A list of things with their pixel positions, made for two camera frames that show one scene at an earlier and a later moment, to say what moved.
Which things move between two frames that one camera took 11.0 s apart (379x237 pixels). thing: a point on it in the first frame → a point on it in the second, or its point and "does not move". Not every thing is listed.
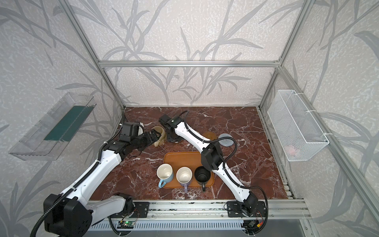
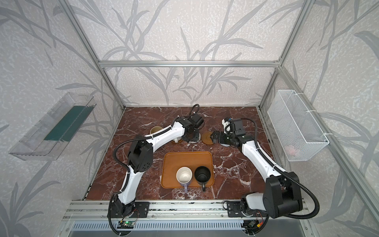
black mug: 202,176 does not move
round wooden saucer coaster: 210,135 does not move
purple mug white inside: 184,176 does not move
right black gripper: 171,134 → 220,138
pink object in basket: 291,151 does not move
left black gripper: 151,137 → 191,135
